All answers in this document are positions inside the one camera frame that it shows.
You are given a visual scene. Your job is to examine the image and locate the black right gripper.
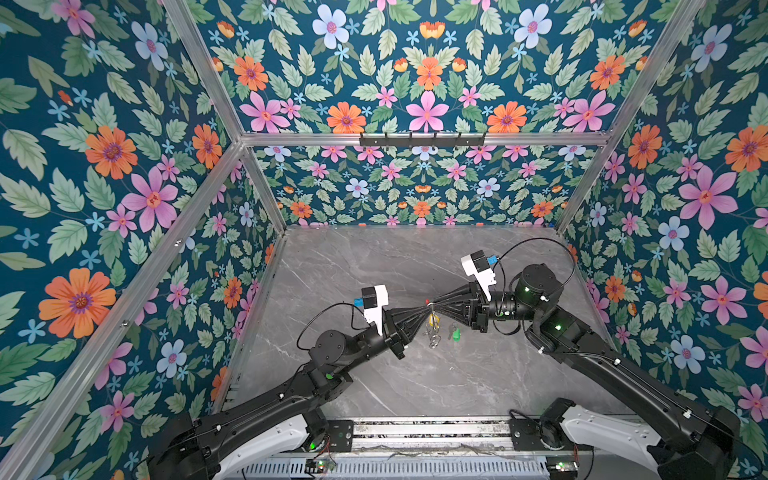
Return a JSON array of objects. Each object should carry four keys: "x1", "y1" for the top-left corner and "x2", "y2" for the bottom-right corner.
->
[{"x1": 436, "y1": 283, "x2": 542, "y2": 337}]

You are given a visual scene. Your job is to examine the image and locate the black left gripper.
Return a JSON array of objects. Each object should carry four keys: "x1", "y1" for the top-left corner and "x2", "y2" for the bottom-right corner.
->
[{"x1": 342, "y1": 303, "x2": 432, "y2": 375}]

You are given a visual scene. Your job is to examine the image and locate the yellow key tag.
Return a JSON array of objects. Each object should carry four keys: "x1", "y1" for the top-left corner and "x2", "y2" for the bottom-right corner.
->
[{"x1": 427, "y1": 313, "x2": 441, "y2": 333}]

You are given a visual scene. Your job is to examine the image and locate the silver metal keyring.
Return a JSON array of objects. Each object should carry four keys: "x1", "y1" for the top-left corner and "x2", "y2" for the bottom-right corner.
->
[{"x1": 425, "y1": 305, "x2": 441, "y2": 349}]

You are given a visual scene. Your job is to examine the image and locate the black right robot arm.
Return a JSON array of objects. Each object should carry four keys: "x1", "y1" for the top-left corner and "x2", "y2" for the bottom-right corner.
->
[{"x1": 431, "y1": 264, "x2": 740, "y2": 479}]

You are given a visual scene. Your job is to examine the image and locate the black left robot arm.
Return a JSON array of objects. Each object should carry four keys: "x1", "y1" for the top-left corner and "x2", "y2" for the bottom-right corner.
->
[{"x1": 147, "y1": 307, "x2": 433, "y2": 479}]

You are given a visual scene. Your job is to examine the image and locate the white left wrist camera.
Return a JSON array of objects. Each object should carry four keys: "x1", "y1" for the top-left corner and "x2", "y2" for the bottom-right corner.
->
[{"x1": 353, "y1": 284, "x2": 389, "y2": 336}]

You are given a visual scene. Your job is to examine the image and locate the black right camera cable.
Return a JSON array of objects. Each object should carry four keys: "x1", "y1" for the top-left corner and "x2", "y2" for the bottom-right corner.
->
[{"x1": 494, "y1": 237, "x2": 577, "y2": 289}]

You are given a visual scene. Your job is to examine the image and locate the black camera cable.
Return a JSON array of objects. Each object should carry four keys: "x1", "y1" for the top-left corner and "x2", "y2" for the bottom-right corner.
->
[
  {"x1": 295, "y1": 301, "x2": 365, "y2": 352},
  {"x1": 494, "y1": 237, "x2": 577, "y2": 289}
]

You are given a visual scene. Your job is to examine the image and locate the black left camera cable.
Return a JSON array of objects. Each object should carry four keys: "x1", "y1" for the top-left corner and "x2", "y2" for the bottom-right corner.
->
[{"x1": 295, "y1": 301, "x2": 365, "y2": 352}]

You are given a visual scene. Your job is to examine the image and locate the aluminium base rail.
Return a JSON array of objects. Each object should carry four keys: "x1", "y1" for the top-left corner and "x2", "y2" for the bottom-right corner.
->
[{"x1": 191, "y1": 416, "x2": 679, "y2": 457}]

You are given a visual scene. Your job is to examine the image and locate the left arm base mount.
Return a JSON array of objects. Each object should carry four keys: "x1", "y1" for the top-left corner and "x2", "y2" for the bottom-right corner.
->
[{"x1": 300, "y1": 419, "x2": 355, "y2": 453}]

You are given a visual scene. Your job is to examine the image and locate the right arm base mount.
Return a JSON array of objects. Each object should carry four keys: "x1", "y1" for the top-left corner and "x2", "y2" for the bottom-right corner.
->
[{"x1": 507, "y1": 397, "x2": 594, "y2": 451}]

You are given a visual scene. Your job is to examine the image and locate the black wall hook rail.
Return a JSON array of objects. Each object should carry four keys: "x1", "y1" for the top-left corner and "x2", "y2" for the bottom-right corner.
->
[{"x1": 358, "y1": 132, "x2": 486, "y2": 149}]

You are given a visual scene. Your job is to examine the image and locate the white perforated cable duct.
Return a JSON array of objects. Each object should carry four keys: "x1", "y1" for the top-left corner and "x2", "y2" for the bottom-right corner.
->
[{"x1": 228, "y1": 457, "x2": 550, "y2": 479}]

